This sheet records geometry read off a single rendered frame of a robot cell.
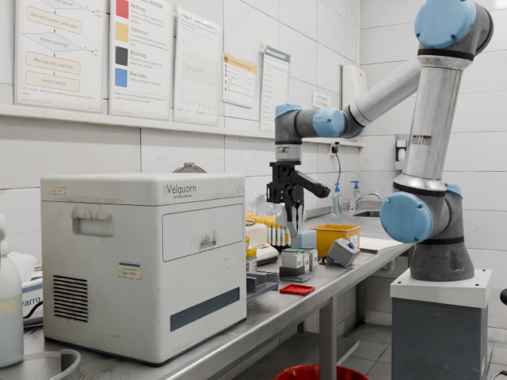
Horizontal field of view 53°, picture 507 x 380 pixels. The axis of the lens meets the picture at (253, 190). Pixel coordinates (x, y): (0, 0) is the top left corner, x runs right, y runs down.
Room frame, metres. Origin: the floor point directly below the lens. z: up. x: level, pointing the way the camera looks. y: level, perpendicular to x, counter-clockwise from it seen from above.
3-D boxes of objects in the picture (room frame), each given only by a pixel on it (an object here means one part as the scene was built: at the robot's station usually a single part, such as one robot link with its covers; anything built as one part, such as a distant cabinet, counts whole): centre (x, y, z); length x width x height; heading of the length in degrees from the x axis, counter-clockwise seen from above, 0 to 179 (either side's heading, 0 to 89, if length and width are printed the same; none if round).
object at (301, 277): (1.38, -0.11, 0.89); 0.09 x 0.05 x 0.04; 59
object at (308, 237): (1.62, -0.16, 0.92); 0.10 x 0.07 x 0.10; 146
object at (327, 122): (1.34, -0.18, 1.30); 0.11 x 0.11 x 0.08; 48
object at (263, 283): (1.10, 0.02, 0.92); 0.21 x 0.07 x 0.05; 151
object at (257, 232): (1.67, 0.08, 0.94); 0.30 x 0.24 x 0.12; 52
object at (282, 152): (1.39, -0.10, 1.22); 0.08 x 0.08 x 0.05
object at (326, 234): (1.72, -0.28, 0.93); 0.13 x 0.13 x 0.10; 60
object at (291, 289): (1.25, -0.11, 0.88); 0.07 x 0.07 x 0.01; 61
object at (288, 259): (1.38, -0.11, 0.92); 0.05 x 0.04 x 0.06; 59
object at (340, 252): (1.56, -0.26, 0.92); 0.13 x 0.07 x 0.08; 61
